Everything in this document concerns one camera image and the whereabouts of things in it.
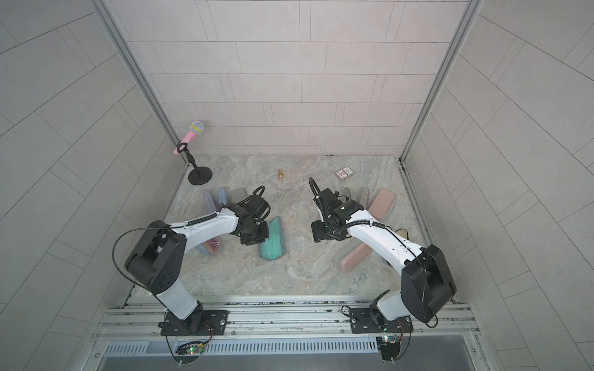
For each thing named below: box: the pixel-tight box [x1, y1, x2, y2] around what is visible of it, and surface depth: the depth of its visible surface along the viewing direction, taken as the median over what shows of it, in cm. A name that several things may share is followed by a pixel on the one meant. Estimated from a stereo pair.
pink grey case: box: [331, 237, 373, 273], surface depth 81 cm
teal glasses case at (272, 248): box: [257, 216, 286, 261], surface depth 88 cm
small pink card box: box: [334, 165, 356, 181], surface depth 111 cm
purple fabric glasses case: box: [202, 189, 218, 212], surface depth 97 cm
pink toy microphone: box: [173, 120, 205, 156], surface depth 95 cm
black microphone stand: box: [177, 142, 213, 186], surface depth 110 cm
